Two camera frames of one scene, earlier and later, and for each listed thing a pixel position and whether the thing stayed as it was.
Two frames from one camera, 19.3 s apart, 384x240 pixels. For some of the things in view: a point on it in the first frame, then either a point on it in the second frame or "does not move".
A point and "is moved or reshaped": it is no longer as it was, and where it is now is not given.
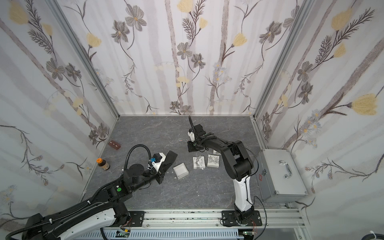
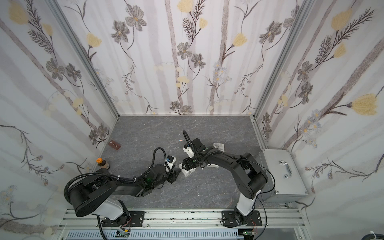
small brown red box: [114, 144] does not move
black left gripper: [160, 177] → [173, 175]
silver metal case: [278, 178] does not move
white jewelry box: [199, 162] is moved or reshaped
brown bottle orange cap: [103, 163] does not move
